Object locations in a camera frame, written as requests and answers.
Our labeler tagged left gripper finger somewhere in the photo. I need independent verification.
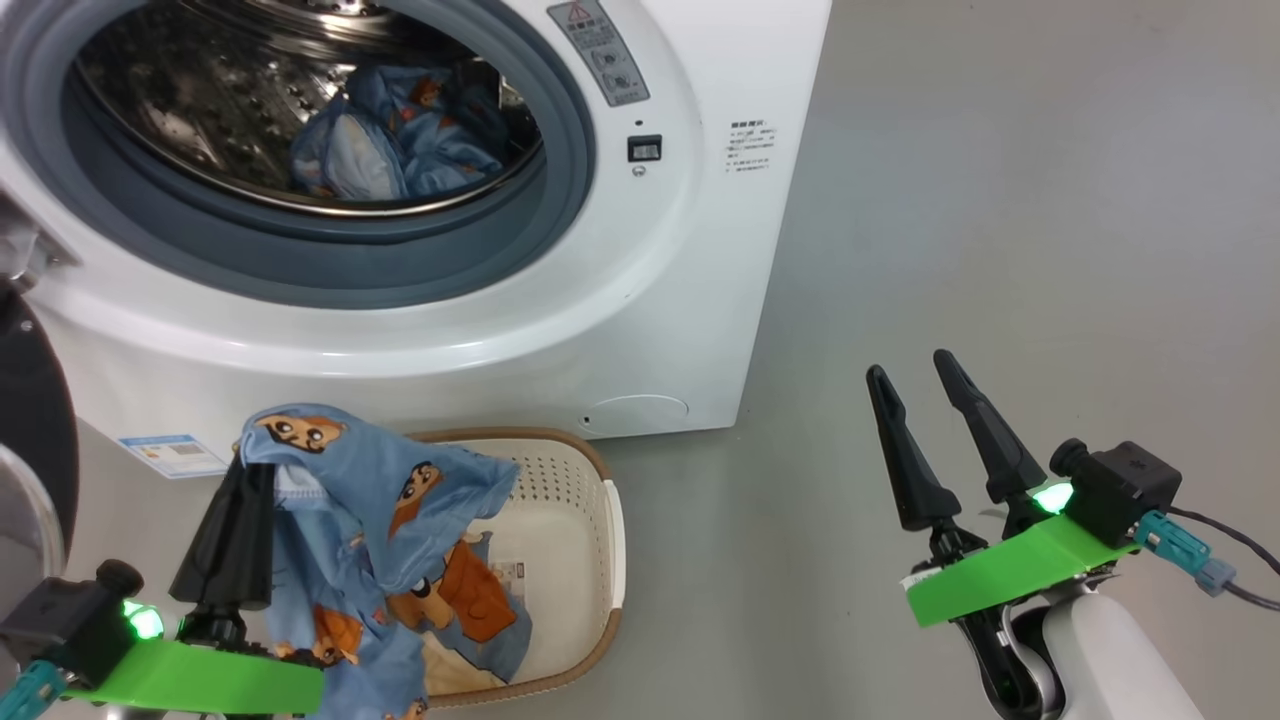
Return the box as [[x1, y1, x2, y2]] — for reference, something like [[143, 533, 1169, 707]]
[[168, 458, 278, 613]]

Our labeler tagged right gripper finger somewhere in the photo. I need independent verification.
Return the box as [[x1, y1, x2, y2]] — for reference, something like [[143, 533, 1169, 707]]
[[866, 365, 963, 534], [933, 349, 1049, 522]]

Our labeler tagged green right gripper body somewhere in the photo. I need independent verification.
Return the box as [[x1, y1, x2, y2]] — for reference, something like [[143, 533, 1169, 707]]
[[905, 485, 1141, 720]]

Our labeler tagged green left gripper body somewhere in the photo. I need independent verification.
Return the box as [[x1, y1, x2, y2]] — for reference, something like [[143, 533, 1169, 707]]
[[62, 605, 326, 717]]

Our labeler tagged blue cartoon garment cream lining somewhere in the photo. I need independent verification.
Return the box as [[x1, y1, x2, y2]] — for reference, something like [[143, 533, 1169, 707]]
[[238, 403, 534, 720]]

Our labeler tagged black round glass washer door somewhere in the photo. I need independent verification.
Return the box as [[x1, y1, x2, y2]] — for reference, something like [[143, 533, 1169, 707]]
[[0, 285, 81, 611]]

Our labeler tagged blue cartoon print garment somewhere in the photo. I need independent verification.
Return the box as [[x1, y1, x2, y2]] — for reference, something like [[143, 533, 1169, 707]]
[[290, 62, 531, 201]]

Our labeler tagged white front-load washing machine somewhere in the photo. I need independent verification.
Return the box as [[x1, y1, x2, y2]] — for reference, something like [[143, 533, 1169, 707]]
[[0, 0, 833, 481]]

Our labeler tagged metal door hinge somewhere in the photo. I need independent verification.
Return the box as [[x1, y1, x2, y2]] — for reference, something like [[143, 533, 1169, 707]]
[[0, 195, 81, 291]]

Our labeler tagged stainless steel washing machine drum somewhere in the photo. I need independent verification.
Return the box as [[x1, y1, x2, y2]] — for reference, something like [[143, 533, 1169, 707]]
[[65, 0, 546, 218]]

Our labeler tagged blue energy label sticker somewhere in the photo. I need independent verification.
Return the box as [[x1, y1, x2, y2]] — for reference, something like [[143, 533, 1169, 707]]
[[117, 433, 229, 480]]

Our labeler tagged round white filter cover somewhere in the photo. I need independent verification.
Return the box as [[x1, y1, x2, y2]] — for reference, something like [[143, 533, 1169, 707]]
[[580, 394, 691, 438]]

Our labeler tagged white perforated basket brown rim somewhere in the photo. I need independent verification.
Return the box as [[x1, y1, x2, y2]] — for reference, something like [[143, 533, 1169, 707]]
[[400, 428, 627, 709]]

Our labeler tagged small black text label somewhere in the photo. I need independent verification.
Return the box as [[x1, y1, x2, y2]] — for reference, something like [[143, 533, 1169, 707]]
[[728, 120, 779, 176]]

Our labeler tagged grey warning sticker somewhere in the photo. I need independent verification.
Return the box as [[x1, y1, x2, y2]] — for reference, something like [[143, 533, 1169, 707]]
[[546, 0, 651, 108]]

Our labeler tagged black cable teal left connector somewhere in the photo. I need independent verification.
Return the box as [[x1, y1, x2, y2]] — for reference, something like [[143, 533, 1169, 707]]
[[0, 660, 66, 720]]

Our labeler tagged black cable teal connector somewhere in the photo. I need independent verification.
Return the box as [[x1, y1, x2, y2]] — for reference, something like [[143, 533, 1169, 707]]
[[1135, 507, 1280, 613], [0, 660, 66, 720]]

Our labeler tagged black cable teal right connector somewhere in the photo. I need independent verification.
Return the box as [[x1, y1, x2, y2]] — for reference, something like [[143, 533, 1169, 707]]
[[1135, 507, 1280, 613]]

